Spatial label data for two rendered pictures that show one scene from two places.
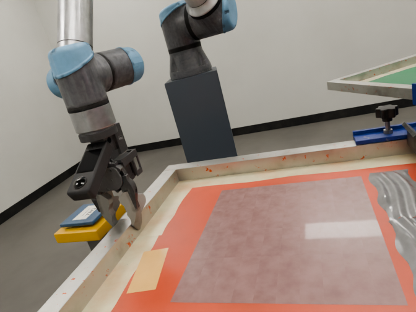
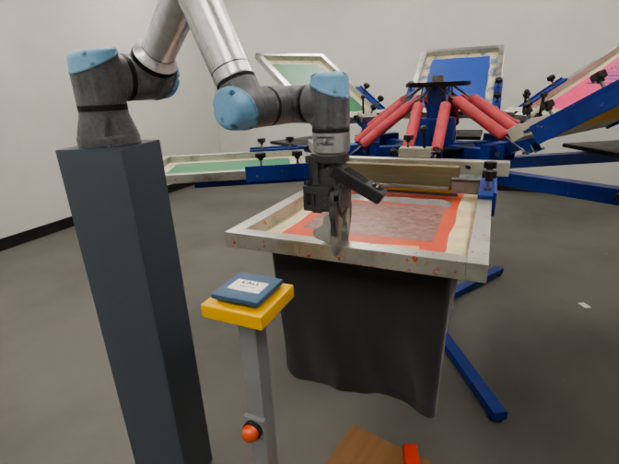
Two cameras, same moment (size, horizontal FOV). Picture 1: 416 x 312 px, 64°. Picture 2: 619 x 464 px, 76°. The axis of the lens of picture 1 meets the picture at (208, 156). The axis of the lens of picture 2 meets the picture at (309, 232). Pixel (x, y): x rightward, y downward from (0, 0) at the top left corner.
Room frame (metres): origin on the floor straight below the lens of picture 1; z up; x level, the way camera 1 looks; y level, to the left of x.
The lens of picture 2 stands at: (0.61, 1.00, 1.32)
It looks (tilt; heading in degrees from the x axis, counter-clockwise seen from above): 20 degrees down; 275
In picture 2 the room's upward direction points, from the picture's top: 2 degrees counter-clockwise
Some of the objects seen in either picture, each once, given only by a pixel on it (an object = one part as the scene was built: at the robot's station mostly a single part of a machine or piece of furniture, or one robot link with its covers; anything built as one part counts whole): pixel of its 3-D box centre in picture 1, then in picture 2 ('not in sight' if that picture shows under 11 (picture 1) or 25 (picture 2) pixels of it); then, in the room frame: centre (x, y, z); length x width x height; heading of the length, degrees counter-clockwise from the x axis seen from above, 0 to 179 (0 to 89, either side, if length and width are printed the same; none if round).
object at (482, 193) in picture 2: not in sight; (486, 191); (0.13, -0.28, 0.98); 0.30 x 0.05 x 0.07; 70
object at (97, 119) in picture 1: (92, 119); (331, 144); (0.62, 0.19, 1.21); 0.08 x 0.08 x 0.05
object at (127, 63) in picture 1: (110, 70); (284, 104); (0.72, 0.15, 1.29); 0.11 x 0.11 x 0.08; 58
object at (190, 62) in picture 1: (187, 60); (106, 124); (1.20, -0.02, 1.25); 0.15 x 0.15 x 0.10
